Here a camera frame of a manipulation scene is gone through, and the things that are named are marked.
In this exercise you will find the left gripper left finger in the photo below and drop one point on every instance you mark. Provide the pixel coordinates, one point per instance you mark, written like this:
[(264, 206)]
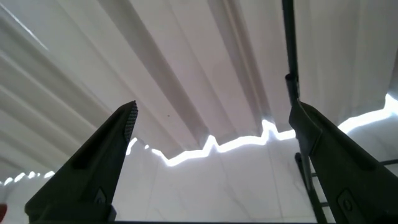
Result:
[(62, 199)]

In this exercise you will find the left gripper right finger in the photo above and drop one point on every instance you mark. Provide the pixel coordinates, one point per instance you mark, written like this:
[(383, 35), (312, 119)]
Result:
[(373, 193)]

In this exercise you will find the white curtain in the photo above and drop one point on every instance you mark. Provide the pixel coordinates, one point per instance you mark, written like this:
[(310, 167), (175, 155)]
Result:
[(186, 62)]

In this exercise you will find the black clothes rack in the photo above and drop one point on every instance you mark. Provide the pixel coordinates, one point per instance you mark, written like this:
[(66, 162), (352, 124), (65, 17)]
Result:
[(290, 46)]

